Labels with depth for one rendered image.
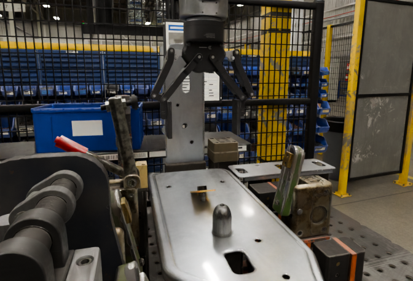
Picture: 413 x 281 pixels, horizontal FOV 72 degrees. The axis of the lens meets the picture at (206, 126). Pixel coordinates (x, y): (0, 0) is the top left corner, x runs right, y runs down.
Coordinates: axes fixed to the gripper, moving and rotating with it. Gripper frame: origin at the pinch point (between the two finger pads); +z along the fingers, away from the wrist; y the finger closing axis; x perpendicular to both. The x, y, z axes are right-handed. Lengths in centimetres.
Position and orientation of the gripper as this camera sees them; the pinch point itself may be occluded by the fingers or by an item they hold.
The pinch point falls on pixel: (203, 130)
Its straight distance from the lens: 56.6
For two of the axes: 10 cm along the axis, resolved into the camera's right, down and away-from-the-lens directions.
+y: 9.7, -0.4, 2.5
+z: 0.0, 9.8, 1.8
